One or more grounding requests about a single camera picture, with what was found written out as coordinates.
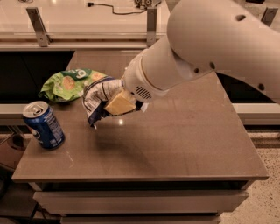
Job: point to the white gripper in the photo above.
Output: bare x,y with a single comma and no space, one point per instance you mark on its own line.
135,78

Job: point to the blue chip bag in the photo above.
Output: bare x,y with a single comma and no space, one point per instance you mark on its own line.
98,93

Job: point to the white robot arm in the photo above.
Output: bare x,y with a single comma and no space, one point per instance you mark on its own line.
203,37

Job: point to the green chip bag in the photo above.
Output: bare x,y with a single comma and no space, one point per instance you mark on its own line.
66,86

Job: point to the blue pepsi can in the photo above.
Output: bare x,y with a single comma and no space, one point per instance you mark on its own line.
40,119

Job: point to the upper cabinet drawer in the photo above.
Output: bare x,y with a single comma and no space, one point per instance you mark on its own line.
141,202

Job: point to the cabinet drawer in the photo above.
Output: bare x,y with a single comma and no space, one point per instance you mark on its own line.
142,220
141,202

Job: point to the lower cabinet drawer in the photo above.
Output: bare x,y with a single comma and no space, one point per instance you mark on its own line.
142,220

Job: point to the middle metal glass bracket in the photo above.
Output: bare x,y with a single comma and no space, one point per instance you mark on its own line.
152,14

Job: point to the metal glass bracket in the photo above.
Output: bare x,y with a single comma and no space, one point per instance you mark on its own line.
269,15
38,26
152,14

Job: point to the left metal glass bracket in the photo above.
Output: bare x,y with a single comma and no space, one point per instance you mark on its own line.
38,26

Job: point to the right metal glass bracket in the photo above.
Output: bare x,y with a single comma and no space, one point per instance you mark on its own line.
269,15

